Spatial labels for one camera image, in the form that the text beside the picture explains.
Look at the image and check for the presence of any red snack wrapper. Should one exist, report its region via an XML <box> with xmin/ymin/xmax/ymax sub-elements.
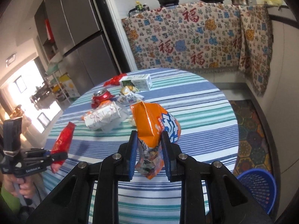
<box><xmin>51</xmin><ymin>122</ymin><xmax>76</xmax><ymax>173</ymax></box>

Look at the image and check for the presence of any orange blue snack bag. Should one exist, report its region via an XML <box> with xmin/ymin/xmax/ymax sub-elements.
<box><xmin>130</xmin><ymin>101</ymin><xmax>181</xmax><ymax>180</ymax></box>

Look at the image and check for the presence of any green white milk carton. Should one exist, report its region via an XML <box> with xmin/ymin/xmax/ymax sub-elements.
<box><xmin>119</xmin><ymin>74</ymin><xmax>152</xmax><ymax>91</ymax></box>

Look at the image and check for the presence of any red plastic bag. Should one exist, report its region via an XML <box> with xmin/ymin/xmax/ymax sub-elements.
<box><xmin>103</xmin><ymin>73</ymin><xmax>127</xmax><ymax>86</ymax></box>

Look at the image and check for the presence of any blue plastic trash basket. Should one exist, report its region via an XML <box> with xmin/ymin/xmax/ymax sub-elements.
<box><xmin>237</xmin><ymin>168</ymin><xmax>277</xmax><ymax>214</ymax></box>

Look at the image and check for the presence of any person's left hand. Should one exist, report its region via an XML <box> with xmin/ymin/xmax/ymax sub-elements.
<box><xmin>3</xmin><ymin>175</ymin><xmax>36</xmax><ymax>199</ymax></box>

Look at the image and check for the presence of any white crumpled paper bag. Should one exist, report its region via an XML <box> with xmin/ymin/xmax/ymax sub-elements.
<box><xmin>83</xmin><ymin>101</ymin><xmax>129</xmax><ymax>133</ymax></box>

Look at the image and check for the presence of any small white snack packet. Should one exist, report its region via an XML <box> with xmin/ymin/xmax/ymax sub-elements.
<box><xmin>117</xmin><ymin>86</ymin><xmax>143</xmax><ymax>105</ymax></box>

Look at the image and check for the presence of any crushed red soda can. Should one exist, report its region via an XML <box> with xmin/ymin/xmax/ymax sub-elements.
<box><xmin>91</xmin><ymin>89</ymin><xmax>115</xmax><ymax>109</ymax></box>

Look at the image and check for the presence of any white storage shelf rack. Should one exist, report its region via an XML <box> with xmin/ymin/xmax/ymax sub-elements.
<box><xmin>30</xmin><ymin>63</ymin><xmax>80</xmax><ymax>110</ymax></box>

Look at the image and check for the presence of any colourful hexagon floor mat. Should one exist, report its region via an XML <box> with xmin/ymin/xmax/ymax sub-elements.
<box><xmin>229</xmin><ymin>100</ymin><xmax>272</xmax><ymax>176</ymax></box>

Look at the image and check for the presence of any grey double-door refrigerator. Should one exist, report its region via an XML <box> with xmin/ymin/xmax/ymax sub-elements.
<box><xmin>41</xmin><ymin>0</ymin><xmax>130</xmax><ymax>95</ymax></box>

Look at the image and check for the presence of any patterned Chinese character blanket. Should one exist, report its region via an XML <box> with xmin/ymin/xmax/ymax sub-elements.
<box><xmin>122</xmin><ymin>3</ymin><xmax>273</xmax><ymax>96</ymax></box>

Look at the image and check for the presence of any steel pot with lid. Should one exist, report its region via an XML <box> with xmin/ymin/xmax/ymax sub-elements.
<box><xmin>230</xmin><ymin>0</ymin><xmax>252</xmax><ymax>6</ymax></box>

